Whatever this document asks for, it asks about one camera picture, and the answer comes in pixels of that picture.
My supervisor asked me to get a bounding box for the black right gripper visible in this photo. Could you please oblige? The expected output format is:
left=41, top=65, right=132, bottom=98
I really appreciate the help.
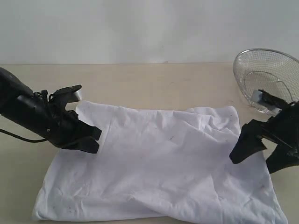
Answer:
left=229, top=109, right=299, bottom=174

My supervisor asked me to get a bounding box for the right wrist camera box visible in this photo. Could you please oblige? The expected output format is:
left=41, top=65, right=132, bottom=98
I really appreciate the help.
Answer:
left=250, top=90, right=289, bottom=114

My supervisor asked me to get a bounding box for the metal wire mesh basket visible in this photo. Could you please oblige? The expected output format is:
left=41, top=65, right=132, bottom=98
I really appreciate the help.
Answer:
left=233, top=48, right=299, bottom=115

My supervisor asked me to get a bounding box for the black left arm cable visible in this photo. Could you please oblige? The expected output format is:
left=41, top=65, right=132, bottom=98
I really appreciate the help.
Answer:
left=0, top=128, right=47, bottom=143

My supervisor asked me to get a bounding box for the white t-shirt red print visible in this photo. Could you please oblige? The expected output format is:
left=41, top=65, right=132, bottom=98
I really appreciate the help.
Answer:
left=32, top=101, right=288, bottom=224

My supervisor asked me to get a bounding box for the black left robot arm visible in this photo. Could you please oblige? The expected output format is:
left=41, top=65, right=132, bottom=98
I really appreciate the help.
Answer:
left=0, top=68, right=102, bottom=154

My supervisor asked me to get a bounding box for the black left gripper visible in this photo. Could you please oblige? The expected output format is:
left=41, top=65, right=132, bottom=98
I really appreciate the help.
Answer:
left=44, top=110, right=102, bottom=154

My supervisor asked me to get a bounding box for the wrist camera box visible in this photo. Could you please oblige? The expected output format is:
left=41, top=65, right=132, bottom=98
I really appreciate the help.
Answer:
left=250, top=90, right=289, bottom=114
left=49, top=84, right=82, bottom=109

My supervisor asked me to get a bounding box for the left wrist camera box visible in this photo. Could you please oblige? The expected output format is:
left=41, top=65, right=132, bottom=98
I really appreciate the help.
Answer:
left=49, top=84, right=82, bottom=109

